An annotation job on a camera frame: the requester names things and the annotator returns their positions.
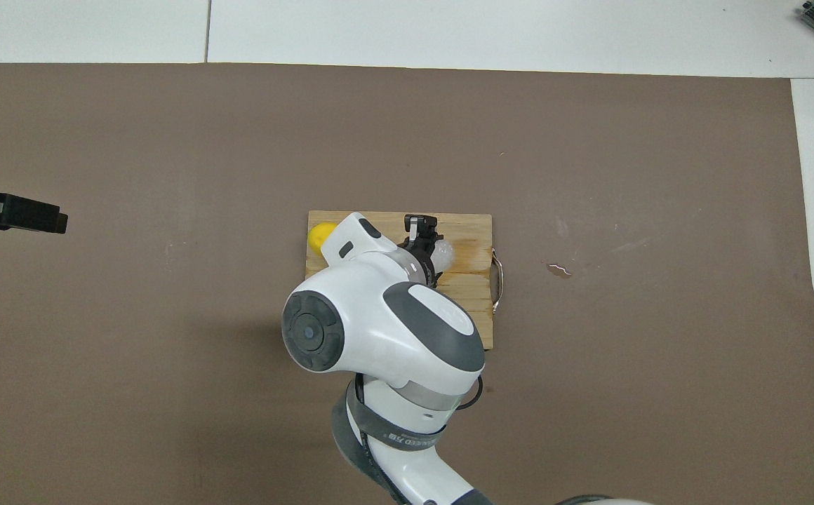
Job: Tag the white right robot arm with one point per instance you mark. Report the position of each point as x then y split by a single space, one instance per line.
379 330

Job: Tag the brown paper table mat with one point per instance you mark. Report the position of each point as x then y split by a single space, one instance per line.
407 140

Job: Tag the yellow lemon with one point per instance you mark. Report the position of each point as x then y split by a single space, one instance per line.
321 237

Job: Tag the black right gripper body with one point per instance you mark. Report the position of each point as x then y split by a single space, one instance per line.
424 256

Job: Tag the small clear plastic cup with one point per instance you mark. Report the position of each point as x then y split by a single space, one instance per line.
445 254

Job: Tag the wooden cutting board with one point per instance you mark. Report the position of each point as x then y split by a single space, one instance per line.
474 294

